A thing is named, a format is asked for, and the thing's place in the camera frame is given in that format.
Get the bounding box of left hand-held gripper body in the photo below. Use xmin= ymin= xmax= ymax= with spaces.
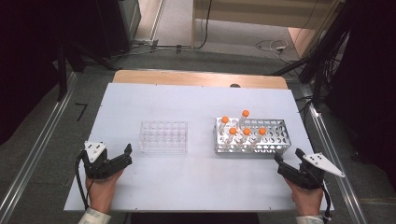
xmin=81 ymin=141 xmax=124 ymax=180

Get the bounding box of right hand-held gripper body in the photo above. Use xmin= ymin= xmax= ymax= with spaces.
xmin=277 ymin=151 xmax=347 ymax=191

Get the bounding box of metal tube rack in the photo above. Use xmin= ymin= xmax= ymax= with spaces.
xmin=214 ymin=117 xmax=292 ymax=155

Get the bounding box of orange-capped test tube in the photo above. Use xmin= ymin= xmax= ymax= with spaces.
xmin=251 ymin=127 xmax=268 ymax=146
xmin=224 ymin=127 xmax=237 ymax=146
xmin=237 ymin=127 xmax=252 ymax=146
xmin=219 ymin=116 xmax=231 ymax=138
xmin=237 ymin=109 xmax=250 ymax=130

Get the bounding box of clear plastic tube rack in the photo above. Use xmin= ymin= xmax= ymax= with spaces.
xmin=138 ymin=120 xmax=189 ymax=154

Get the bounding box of person's right hand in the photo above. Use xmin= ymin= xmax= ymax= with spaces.
xmin=284 ymin=179 xmax=325 ymax=217

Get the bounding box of person's left hand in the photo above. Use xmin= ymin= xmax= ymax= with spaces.
xmin=86 ymin=169 xmax=125 ymax=215

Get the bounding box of white board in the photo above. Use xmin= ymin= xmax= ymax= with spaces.
xmin=64 ymin=82 xmax=334 ymax=213

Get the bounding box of dark cabinet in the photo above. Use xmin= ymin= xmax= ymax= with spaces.
xmin=95 ymin=0 xmax=142 ymax=59

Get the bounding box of left hand-held gripper cable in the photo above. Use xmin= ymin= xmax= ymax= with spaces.
xmin=75 ymin=150 xmax=95 ymax=211

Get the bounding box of hand-held gripper cable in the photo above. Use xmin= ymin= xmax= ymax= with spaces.
xmin=75 ymin=150 xmax=95 ymax=211
xmin=319 ymin=182 xmax=332 ymax=222

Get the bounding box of right hand-held gripper cable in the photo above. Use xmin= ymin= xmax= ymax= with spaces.
xmin=319 ymin=182 xmax=332 ymax=222

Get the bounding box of aluminium floor rail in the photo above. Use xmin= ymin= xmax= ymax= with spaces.
xmin=299 ymin=83 xmax=369 ymax=224
xmin=0 ymin=72 xmax=78 ymax=224

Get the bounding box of black stand with cables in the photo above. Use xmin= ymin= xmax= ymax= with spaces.
xmin=270 ymin=0 xmax=354 ymax=108

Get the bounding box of white floor cable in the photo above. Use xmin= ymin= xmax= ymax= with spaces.
xmin=255 ymin=38 xmax=291 ymax=56

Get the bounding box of light wooden furniture frame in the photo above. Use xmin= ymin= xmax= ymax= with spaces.
xmin=191 ymin=0 xmax=347 ymax=50

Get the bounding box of black hanging cable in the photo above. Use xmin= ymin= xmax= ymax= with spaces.
xmin=195 ymin=0 xmax=214 ymax=50

